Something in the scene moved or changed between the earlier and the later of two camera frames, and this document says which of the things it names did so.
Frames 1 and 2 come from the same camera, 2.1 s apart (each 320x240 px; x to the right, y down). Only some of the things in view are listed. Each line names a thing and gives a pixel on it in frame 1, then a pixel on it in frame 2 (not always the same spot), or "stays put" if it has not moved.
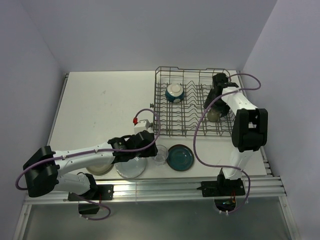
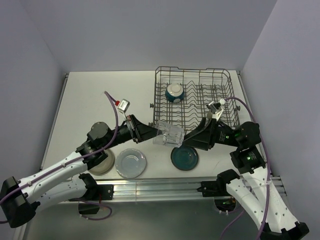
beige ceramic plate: [100, 170] stays put
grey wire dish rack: [178, 108] stays put
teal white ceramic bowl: [174, 93] stays put
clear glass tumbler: [162, 154] → [168, 134]
